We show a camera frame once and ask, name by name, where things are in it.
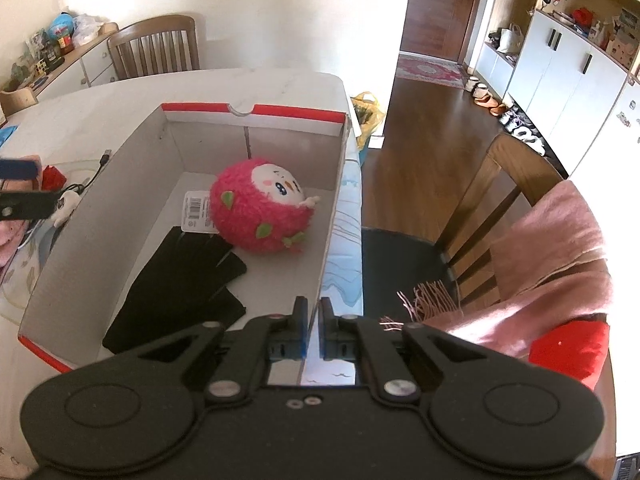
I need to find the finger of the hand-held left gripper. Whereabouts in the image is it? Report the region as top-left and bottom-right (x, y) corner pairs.
(0, 191), (60, 221)
(0, 160), (42, 181)

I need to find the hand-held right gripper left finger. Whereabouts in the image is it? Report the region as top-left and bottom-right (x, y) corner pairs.
(115, 296), (308, 407)

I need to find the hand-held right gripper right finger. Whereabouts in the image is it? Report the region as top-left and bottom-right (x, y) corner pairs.
(319, 297), (501, 407)

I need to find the red scarf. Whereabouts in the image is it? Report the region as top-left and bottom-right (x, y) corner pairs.
(41, 164), (68, 192)

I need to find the small white plush keychain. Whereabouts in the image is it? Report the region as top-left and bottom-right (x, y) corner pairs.
(50, 191), (82, 228)

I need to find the pink fleece hat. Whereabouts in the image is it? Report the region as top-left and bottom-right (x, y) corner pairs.
(0, 220), (32, 267)

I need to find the red-rimmed cardboard box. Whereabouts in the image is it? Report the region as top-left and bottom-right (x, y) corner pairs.
(17, 101), (349, 387)

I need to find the black usb cable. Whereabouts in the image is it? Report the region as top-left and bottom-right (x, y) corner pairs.
(60, 149), (114, 196)

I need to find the small wooden crate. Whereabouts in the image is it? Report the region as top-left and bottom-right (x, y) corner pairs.
(0, 86), (39, 118)

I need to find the dark wooden chair black seat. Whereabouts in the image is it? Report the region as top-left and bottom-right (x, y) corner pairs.
(361, 132), (568, 343)

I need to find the white sideboard wooden top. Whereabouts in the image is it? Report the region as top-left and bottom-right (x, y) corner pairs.
(27, 22), (121, 102)

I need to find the black glove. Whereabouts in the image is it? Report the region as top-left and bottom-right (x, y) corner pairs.
(102, 280), (247, 356)
(127, 226), (248, 311)

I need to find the pink round plush toy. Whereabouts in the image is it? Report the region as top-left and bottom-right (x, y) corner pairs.
(209, 157), (321, 257)

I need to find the white plastic bag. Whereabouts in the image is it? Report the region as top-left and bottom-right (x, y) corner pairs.
(72, 14), (107, 47)

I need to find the white paper tag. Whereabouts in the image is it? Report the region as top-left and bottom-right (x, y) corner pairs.
(181, 190), (217, 234)

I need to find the light wooden chair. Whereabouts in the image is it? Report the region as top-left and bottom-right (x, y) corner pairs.
(106, 14), (202, 82)

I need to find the yellow plastic bag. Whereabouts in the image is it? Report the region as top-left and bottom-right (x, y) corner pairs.
(350, 91), (387, 151)

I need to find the pink fringed scarf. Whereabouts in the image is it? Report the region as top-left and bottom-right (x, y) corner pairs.
(379, 180), (615, 361)

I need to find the red cloth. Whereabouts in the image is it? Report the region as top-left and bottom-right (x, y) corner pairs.
(527, 321), (612, 395)

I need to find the row of shoes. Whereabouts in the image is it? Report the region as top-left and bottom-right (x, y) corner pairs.
(464, 76), (550, 157)

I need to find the red patterned rug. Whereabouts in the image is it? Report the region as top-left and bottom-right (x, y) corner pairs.
(395, 54), (469, 92)

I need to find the white tall cabinet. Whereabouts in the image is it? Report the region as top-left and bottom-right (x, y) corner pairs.
(472, 10), (630, 177)

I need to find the brown wooden door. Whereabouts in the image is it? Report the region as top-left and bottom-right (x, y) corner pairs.
(399, 0), (496, 65)

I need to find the white tote bag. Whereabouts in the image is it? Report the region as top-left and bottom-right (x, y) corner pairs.
(495, 24), (525, 56)

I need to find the white refrigerator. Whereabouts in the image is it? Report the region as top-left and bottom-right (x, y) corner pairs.
(567, 74), (640, 261)

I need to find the printed cardboard box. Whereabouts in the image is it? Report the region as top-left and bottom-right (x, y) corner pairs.
(606, 30), (640, 70)

